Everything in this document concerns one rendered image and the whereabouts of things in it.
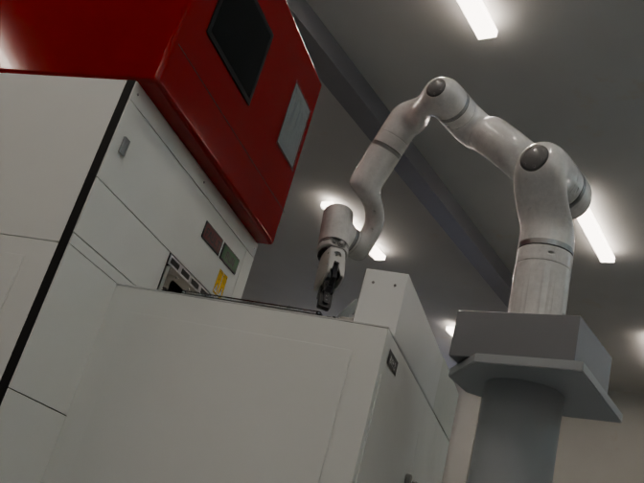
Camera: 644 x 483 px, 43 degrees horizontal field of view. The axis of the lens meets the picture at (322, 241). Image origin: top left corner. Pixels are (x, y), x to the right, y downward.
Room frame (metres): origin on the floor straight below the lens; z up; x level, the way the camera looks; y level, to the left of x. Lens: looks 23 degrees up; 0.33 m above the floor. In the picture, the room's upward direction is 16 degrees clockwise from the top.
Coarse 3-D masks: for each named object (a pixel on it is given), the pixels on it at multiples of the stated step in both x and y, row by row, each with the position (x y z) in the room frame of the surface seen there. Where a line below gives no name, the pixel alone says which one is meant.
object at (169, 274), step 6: (168, 270) 1.89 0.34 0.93; (174, 270) 1.91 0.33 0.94; (162, 276) 1.89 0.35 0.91; (168, 276) 1.89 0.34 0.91; (174, 276) 1.92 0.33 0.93; (180, 276) 1.94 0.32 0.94; (162, 282) 1.89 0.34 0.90; (168, 282) 1.90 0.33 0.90; (174, 282) 1.93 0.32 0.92; (180, 282) 1.95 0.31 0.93; (186, 282) 1.98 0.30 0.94; (162, 288) 1.89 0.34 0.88; (180, 288) 1.97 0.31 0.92; (186, 288) 1.99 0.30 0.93; (192, 288) 2.01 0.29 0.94
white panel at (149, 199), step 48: (144, 96) 1.59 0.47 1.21; (144, 144) 1.65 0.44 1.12; (96, 192) 1.57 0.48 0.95; (144, 192) 1.71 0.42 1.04; (192, 192) 1.89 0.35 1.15; (96, 240) 1.62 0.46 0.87; (144, 240) 1.78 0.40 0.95; (192, 240) 1.96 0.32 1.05; (240, 240) 2.20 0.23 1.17; (240, 288) 2.28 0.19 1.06
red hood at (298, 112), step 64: (0, 0) 1.73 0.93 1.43; (64, 0) 1.66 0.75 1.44; (128, 0) 1.59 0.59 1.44; (192, 0) 1.54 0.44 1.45; (256, 0) 1.77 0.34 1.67; (0, 64) 1.70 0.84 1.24; (64, 64) 1.63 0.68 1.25; (128, 64) 1.57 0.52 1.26; (192, 64) 1.62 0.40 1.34; (256, 64) 1.87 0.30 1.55; (192, 128) 1.71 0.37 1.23; (256, 128) 1.98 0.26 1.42; (256, 192) 2.09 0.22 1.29
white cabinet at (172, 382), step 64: (128, 320) 1.71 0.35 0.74; (192, 320) 1.66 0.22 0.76; (256, 320) 1.61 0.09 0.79; (320, 320) 1.56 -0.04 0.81; (128, 384) 1.69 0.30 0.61; (192, 384) 1.64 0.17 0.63; (256, 384) 1.59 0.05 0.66; (320, 384) 1.54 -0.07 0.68; (384, 384) 1.56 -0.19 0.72; (64, 448) 1.73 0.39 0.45; (128, 448) 1.67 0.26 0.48; (192, 448) 1.63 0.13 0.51; (256, 448) 1.58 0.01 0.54; (320, 448) 1.53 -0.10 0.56; (384, 448) 1.67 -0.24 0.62
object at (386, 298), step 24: (384, 288) 1.58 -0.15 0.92; (408, 288) 1.59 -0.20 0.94; (360, 312) 1.59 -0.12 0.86; (384, 312) 1.58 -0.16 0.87; (408, 312) 1.63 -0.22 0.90; (408, 336) 1.67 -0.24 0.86; (432, 336) 1.90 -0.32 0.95; (408, 360) 1.72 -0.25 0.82; (432, 360) 1.95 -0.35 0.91; (432, 384) 2.01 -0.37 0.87; (432, 408) 2.07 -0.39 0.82
